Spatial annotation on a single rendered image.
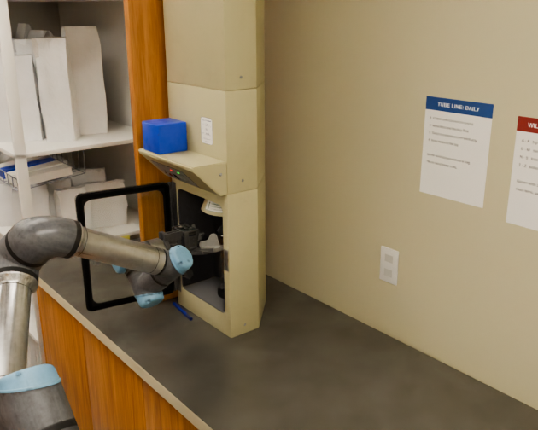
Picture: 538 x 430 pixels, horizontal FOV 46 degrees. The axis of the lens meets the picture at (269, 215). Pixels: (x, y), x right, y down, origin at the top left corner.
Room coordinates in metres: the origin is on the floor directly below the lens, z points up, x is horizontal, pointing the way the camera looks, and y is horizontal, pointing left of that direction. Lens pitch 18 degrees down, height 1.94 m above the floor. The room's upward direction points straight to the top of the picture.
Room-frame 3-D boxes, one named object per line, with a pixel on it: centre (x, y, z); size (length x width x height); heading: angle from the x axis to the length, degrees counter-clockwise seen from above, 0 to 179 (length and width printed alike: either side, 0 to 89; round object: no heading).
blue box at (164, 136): (1.95, 0.32, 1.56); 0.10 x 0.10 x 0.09; 39
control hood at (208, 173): (1.88, 0.27, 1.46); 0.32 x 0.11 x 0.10; 39
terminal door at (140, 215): (1.95, 0.46, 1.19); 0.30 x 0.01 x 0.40; 119
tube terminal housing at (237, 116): (1.99, 0.12, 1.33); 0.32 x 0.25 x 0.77; 39
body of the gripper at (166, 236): (1.85, 0.28, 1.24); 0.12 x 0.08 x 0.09; 129
